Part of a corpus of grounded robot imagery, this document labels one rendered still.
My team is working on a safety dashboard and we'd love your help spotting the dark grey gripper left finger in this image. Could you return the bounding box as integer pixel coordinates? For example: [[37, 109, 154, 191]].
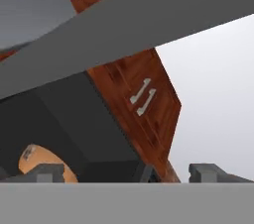
[[0, 163, 65, 183]]

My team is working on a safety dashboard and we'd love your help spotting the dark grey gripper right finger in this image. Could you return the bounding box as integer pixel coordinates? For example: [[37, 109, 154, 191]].
[[188, 163, 254, 183]]

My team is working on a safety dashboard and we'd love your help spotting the orange round plate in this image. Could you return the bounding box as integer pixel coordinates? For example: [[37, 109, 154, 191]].
[[17, 144, 79, 183]]

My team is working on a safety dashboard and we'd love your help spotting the pale metal cupboard handle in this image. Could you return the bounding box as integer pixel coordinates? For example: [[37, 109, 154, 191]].
[[129, 77, 153, 105], [136, 87, 158, 118]]

